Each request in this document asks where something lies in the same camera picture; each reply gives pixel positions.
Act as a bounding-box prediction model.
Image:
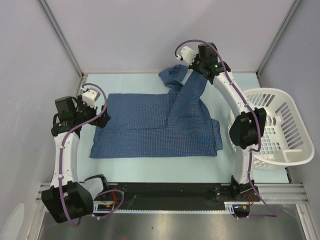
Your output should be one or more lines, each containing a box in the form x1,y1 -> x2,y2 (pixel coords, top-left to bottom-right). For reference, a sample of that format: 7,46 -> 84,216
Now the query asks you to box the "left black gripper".
73,95 -> 110,128

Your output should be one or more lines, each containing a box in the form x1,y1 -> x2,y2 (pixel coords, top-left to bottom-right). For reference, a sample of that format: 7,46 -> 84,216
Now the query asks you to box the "blue checkered long sleeve shirt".
90,64 -> 223,159

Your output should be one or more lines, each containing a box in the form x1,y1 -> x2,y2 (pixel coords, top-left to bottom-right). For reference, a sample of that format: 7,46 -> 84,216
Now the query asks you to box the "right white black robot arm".
180,42 -> 267,201

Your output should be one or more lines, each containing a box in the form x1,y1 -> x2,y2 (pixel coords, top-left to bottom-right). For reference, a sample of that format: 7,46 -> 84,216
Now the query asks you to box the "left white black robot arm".
41,93 -> 111,224

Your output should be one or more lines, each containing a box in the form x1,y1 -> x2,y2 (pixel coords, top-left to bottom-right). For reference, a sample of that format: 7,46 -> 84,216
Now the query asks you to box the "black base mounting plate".
92,181 -> 261,211

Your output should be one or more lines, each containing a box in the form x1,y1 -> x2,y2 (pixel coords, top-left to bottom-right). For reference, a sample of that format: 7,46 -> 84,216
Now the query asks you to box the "white plastic laundry basket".
243,88 -> 315,170

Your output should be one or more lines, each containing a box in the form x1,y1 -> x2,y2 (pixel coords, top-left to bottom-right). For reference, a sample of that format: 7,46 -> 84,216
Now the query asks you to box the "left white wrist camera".
81,87 -> 101,109

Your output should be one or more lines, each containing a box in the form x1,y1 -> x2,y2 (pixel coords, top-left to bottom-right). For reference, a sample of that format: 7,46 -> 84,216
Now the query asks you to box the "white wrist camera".
176,45 -> 198,65
81,87 -> 101,109

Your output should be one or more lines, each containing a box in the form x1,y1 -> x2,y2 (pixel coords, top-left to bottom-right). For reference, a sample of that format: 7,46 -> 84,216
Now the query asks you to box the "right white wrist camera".
176,45 -> 198,65

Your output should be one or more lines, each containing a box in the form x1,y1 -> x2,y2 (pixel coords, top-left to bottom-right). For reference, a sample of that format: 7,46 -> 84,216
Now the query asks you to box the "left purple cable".
48,82 -> 125,228

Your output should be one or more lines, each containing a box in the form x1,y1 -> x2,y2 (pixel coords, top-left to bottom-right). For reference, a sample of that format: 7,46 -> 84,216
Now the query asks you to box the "purple cable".
48,82 -> 125,228
173,38 -> 277,218

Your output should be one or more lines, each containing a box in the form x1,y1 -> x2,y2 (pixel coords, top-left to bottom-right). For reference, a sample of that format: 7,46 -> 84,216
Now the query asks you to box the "white slotted cable duct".
89,202 -> 250,219

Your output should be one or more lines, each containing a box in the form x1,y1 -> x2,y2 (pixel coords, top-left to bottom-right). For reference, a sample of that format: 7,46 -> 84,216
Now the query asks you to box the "left aluminium frame post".
37,0 -> 84,79

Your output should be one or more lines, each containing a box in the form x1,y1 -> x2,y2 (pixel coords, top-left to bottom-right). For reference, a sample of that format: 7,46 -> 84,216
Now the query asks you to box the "aluminium frame post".
37,0 -> 84,79
255,0 -> 303,79

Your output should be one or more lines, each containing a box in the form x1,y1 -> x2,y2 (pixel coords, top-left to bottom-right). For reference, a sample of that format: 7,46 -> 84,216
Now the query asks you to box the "right aluminium frame post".
255,0 -> 303,79

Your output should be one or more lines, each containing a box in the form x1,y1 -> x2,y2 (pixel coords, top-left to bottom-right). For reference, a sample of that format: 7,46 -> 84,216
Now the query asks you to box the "aluminium front rail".
35,182 -> 309,203

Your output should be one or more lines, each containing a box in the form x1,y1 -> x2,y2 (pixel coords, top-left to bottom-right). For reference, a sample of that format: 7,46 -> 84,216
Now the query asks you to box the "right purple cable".
173,38 -> 277,218

